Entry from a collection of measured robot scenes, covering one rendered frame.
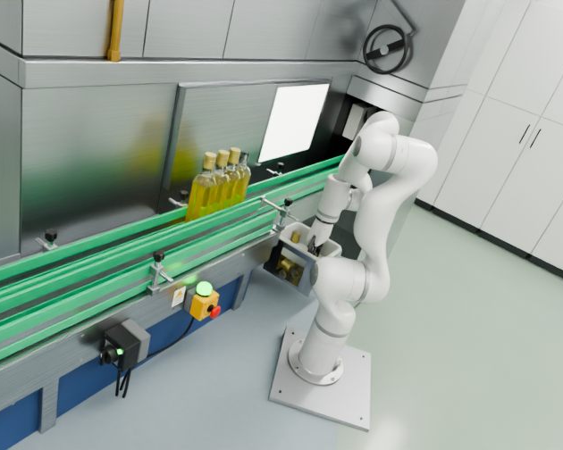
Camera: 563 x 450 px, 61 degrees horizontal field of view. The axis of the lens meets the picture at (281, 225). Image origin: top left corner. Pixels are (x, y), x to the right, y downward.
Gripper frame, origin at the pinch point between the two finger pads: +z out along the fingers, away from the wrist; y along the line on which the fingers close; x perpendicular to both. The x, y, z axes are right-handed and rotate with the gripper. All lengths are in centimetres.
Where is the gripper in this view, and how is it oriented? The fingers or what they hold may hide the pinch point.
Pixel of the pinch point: (313, 253)
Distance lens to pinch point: 179.7
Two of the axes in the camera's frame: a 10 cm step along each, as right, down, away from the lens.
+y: -5.4, 2.7, -8.0
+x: 8.0, 4.6, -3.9
